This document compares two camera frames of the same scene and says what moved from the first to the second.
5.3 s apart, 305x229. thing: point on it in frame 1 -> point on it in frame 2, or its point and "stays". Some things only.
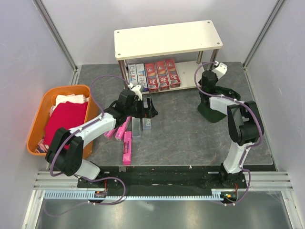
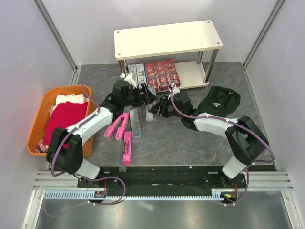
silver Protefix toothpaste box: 146,122 -> 150,116
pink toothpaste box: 127,149 stays
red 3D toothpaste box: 163,76 stays
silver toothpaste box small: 136,124 stays
